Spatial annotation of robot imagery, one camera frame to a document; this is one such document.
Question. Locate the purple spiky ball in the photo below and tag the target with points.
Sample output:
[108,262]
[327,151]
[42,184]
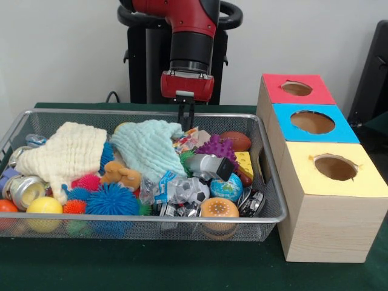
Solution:
[215,148]

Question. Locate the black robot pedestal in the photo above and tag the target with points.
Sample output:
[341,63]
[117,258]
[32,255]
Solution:
[136,60]

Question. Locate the dark green table cloth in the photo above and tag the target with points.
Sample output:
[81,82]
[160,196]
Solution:
[380,122]
[182,266]

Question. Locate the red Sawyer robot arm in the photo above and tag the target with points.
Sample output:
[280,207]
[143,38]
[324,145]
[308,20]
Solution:
[191,39]

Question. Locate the orange smooth ball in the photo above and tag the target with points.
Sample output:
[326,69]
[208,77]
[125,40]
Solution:
[7,206]

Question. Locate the light blue muslin cloth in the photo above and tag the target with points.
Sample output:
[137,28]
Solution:
[145,142]

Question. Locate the multicoloured knotted cloth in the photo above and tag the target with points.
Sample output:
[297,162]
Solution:
[185,141]

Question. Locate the large blue spiky ball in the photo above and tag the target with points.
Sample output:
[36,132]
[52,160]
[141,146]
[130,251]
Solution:
[112,200]

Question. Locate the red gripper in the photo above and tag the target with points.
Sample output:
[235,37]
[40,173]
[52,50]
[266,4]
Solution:
[188,86]

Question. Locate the yellow cheese toy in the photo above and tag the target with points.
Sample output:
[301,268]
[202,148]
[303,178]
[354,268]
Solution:
[245,165]

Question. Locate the cream muslin cloth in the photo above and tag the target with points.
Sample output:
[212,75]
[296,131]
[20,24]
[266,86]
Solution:
[66,151]

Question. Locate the blue globe ball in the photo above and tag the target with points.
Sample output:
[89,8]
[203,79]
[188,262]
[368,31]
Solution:
[225,188]

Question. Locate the wooden box with three holes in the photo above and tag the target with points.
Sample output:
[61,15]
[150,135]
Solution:
[327,230]

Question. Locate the shallow metal mesh bin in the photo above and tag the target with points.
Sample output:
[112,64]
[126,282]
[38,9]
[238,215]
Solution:
[182,219]

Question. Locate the yellow smooth ball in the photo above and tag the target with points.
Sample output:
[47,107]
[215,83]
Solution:
[44,206]

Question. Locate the toy burger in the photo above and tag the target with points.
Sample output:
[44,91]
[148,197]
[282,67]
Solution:
[219,207]

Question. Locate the brown toy football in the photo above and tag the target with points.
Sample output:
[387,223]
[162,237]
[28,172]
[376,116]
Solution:
[236,141]

